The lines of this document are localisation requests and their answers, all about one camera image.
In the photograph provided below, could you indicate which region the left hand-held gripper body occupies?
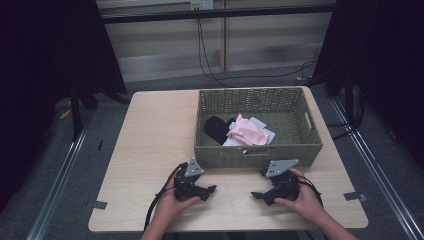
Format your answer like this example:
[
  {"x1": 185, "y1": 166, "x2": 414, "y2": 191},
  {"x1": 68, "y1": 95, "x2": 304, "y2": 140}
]
[{"x1": 172, "y1": 158, "x2": 209, "y2": 203}]

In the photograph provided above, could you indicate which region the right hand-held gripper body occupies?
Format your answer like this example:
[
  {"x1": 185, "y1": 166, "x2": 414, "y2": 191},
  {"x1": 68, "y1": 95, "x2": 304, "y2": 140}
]
[{"x1": 259, "y1": 158, "x2": 302, "y2": 204}]

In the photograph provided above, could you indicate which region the person's left hand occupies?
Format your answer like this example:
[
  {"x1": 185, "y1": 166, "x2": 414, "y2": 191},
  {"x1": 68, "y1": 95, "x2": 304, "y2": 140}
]
[{"x1": 154, "y1": 178, "x2": 202, "y2": 224}]

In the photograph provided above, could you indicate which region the person's right hand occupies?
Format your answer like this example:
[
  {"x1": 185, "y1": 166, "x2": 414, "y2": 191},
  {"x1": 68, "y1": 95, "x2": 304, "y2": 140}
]
[{"x1": 273, "y1": 168, "x2": 327, "y2": 224}]

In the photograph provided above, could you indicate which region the pink cloth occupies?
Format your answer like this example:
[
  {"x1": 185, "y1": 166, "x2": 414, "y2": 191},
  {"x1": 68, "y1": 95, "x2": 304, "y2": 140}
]
[
  {"x1": 226, "y1": 113, "x2": 271, "y2": 147},
  {"x1": 221, "y1": 116, "x2": 277, "y2": 148}
]

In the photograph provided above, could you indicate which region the green woven basket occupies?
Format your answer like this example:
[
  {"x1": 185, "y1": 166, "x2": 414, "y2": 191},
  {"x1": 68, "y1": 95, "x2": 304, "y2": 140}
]
[{"x1": 193, "y1": 87, "x2": 324, "y2": 169}]

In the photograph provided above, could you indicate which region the black sock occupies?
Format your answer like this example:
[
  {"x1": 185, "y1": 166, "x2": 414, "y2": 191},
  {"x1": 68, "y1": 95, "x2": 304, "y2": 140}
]
[{"x1": 203, "y1": 115, "x2": 236, "y2": 146}]

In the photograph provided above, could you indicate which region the black metal stand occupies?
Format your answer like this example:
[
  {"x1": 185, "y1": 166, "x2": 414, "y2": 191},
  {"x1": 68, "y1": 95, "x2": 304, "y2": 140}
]
[
  {"x1": 343, "y1": 68, "x2": 365, "y2": 132},
  {"x1": 69, "y1": 74, "x2": 100, "y2": 142}
]

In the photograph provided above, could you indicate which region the yellow scrap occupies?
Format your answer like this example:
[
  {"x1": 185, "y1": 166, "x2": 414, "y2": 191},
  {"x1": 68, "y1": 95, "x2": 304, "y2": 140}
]
[{"x1": 59, "y1": 105, "x2": 73, "y2": 121}]

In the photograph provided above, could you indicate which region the black curtain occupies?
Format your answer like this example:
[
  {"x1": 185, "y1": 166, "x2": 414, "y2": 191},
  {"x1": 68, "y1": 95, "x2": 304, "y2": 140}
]
[
  {"x1": 312, "y1": 0, "x2": 424, "y2": 168},
  {"x1": 0, "y1": 0, "x2": 128, "y2": 213}
]

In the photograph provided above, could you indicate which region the black horizontal bar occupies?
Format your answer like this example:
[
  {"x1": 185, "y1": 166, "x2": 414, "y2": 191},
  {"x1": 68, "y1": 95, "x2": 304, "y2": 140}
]
[{"x1": 99, "y1": 3, "x2": 338, "y2": 25}]

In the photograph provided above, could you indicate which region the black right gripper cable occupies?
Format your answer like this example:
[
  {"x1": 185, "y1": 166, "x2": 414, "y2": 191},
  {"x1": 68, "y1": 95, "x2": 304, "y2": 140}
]
[{"x1": 296, "y1": 175, "x2": 324, "y2": 208}]

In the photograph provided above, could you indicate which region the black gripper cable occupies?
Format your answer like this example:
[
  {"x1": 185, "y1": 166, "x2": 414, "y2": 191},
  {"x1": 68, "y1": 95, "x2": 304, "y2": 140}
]
[
  {"x1": 143, "y1": 161, "x2": 188, "y2": 233},
  {"x1": 296, "y1": 175, "x2": 324, "y2": 208}
]

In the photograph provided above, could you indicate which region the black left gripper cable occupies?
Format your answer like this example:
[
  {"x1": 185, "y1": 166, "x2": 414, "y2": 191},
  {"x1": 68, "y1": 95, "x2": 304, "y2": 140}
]
[{"x1": 143, "y1": 161, "x2": 188, "y2": 233}]

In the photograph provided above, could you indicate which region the black floor cable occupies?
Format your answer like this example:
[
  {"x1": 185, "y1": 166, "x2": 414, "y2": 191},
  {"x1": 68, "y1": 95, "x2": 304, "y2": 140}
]
[{"x1": 325, "y1": 96, "x2": 365, "y2": 141}]

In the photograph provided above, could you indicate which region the metal floor rail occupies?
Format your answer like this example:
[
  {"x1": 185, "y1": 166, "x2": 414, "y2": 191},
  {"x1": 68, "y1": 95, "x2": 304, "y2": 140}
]
[
  {"x1": 329, "y1": 97, "x2": 424, "y2": 240},
  {"x1": 25, "y1": 109, "x2": 95, "y2": 240}
]

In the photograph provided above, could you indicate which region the black wall cable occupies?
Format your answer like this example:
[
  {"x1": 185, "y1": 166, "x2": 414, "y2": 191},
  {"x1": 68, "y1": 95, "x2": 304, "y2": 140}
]
[{"x1": 195, "y1": 18, "x2": 318, "y2": 88}]

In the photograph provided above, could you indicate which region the white wall outlet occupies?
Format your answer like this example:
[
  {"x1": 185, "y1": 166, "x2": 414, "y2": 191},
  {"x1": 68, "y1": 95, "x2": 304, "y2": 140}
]
[{"x1": 189, "y1": 0, "x2": 215, "y2": 11}]

